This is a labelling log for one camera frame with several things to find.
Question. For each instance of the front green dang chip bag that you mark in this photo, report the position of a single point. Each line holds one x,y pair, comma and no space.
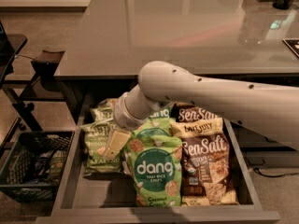
154,164

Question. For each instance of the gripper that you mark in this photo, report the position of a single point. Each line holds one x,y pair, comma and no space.
123,116

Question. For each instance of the brown sea salt bag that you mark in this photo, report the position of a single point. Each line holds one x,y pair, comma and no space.
190,113
206,176

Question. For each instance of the black plastic crate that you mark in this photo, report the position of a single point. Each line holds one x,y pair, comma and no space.
34,167

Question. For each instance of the green jalapeno chip bag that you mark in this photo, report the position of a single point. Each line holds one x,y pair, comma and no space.
95,139
104,110

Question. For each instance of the middle green dang chip bag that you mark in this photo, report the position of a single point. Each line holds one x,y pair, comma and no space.
158,126

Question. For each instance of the black chair at left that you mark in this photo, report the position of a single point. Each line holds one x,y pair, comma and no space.
10,46

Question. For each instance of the grey open drawer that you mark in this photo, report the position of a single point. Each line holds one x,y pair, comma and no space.
110,198

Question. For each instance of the rear brown sea salt bag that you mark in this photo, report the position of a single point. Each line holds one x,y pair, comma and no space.
190,113

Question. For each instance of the dark tray on counter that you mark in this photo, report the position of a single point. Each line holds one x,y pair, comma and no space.
293,45

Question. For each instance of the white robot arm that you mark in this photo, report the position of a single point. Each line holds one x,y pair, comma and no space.
269,110

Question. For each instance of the front brown sea salt bag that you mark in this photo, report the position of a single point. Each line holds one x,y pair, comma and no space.
206,176

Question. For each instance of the lower cabinet drawers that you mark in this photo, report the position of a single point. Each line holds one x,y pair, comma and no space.
260,151

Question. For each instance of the green dang chip bag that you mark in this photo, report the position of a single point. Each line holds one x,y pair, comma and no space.
158,126
154,164
162,114

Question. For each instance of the rear green dang chip bag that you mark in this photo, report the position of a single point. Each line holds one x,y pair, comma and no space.
162,114

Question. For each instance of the dark bar stool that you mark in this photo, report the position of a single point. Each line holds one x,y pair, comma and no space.
42,87

